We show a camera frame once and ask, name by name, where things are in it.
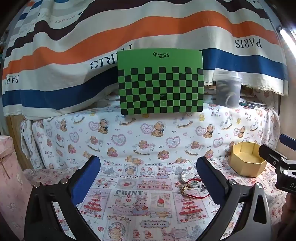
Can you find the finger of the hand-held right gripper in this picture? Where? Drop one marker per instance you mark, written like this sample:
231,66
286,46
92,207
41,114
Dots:
270,154
288,140

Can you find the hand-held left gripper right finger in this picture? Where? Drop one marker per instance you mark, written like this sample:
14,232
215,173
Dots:
208,180

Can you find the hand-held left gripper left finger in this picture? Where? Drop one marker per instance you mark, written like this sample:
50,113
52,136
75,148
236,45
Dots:
86,178

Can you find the silver bangle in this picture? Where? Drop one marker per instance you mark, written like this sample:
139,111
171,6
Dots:
181,177

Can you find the gold octagonal box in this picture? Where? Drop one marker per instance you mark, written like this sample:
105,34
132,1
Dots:
245,165

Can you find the baby bear print cloth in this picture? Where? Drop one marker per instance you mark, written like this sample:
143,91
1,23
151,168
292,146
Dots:
115,139

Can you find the teal pen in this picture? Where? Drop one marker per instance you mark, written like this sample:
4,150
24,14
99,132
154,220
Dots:
247,106

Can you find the patchwork print cloth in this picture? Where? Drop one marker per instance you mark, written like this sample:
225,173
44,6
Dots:
138,208

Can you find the clear plastic container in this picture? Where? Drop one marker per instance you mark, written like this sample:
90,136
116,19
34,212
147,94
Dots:
227,90

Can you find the white light tube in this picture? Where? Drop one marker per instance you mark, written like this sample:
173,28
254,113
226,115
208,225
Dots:
288,40

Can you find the green black checkerboard board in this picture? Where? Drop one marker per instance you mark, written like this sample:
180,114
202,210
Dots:
159,90

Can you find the striped blanket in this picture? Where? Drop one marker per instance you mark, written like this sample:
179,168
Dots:
69,58

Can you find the wooden bed frame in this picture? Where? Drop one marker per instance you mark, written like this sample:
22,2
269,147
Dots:
15,139

